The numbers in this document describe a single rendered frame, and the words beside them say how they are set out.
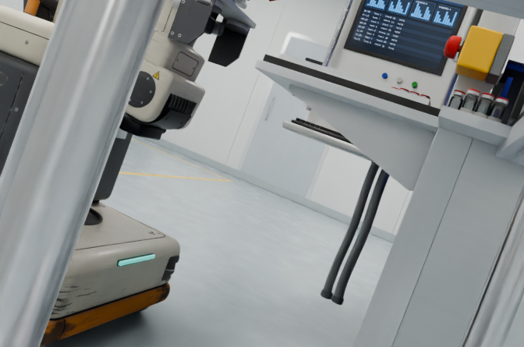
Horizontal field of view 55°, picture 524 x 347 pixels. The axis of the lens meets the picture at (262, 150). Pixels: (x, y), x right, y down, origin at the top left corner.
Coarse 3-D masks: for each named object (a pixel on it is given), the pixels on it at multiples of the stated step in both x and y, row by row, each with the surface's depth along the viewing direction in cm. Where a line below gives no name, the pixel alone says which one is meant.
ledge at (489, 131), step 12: (444, 108) 81; (444, 120) 83; (456, 120) 81; (468, 120) 80; (480, 120) 79; (492, 120) 79; (456, 132) 92; (468, 132) 87; (480, 132) 82; (492, 132) 79; (504, 132) 78
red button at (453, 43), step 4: (452, 36) 88; (456, 36) 88; (448, 40) 88; (452, 40) 88; (456, 40) 87; (460, 40) 87; (448, 44) 88; (452, 44) 87; (456, 44) 87; (444, 48) 89; (448, 48) 88; (452, 48) 88; (456, 48) 87; (444, 52) 89; (448, 52) 88; (452, 52) 88; (456, 52) 89; (448, 56) 89; (452, 56) 88
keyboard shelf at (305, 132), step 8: (288, 128) 187; (296, 128) 186; (304, 128) 185; (312, 136) 183; (320, 136) 182; (328, 136) 181; (328, 144) 183; (336, 144) 180; (344, 144) 179; (352, 144) 178; (352, 152) 178; (360, 152) 176
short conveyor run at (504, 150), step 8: (520, 96) 74; (520, 104) 74; (512, 112) 74; (520, 112) 74; (512, 120) 76; (520, 120) 69; (512, 128) 76; (520, 128) 65; (512, 136) 71; (520, 136) 62; (504, 144) 80; (512, 144) 70; (520, 144) 67; (496, 152) 89; (504, 152) 81; (512, 152) 78; (512, 160) 87
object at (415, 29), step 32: (384, 0) 201; (416, 0) 197; (352, 32) 205; (384, 32) 200; (416, 32) 196; (448, 32) 192; (352, 64) 204; (384, 64) 199; (416, 64) 195; (448, 64) 191; (448, 96) 193
